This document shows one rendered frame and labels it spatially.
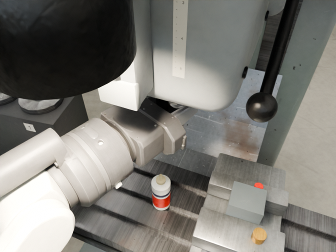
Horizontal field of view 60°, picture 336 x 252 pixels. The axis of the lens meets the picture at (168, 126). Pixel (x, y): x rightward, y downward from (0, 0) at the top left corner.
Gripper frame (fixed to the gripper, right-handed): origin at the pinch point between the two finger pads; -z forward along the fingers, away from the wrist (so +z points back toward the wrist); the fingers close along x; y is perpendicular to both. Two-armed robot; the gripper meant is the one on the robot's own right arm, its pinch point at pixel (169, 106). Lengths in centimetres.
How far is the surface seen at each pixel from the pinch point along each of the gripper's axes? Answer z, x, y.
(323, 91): -203, 16, 121
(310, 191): -105, -19, 122
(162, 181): 0.2, 1.5, 20.9
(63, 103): 5.1, 25.9, 11.8
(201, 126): -25.3, 10.9, 30.0
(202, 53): 6.1, -9.5, -15.6
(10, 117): 14.8, 30.5, 12.3
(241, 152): -27.4, -1.9, 32.7
